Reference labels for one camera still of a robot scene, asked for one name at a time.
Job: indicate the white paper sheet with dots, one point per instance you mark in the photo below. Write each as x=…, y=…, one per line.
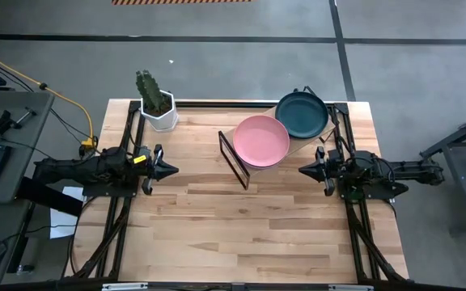
x=61, y=226

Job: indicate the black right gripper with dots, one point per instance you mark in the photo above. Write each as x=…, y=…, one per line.
x=330, y=167

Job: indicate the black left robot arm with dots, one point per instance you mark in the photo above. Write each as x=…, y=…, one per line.
x=79, y=167

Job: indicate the grey side desk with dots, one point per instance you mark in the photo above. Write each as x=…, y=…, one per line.
x=26, y=133

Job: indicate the grey metal stand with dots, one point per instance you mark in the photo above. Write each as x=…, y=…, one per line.
x=465, y=174

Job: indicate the black metal rig frame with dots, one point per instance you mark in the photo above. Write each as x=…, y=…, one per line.
x=217, y=104

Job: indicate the black flat box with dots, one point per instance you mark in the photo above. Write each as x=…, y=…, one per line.
x=47, y=198

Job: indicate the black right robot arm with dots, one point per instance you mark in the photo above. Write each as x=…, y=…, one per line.
x=403, y=167

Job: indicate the pink plate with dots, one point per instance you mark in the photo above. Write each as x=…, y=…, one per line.
x=261, y=141

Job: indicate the cactus in white pot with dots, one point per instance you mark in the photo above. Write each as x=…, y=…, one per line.
x=158, y=117

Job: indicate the black clamp tool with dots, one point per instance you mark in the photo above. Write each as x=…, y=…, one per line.
x=2, y=123

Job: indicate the dark teal plate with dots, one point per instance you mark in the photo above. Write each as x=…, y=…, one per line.
x=302, y=115

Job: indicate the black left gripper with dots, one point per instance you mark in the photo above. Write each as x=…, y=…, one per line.
x=146, y=167

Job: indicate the silver metal bracket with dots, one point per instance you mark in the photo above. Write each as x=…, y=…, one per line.
x=124, y=287
x=350, y=288

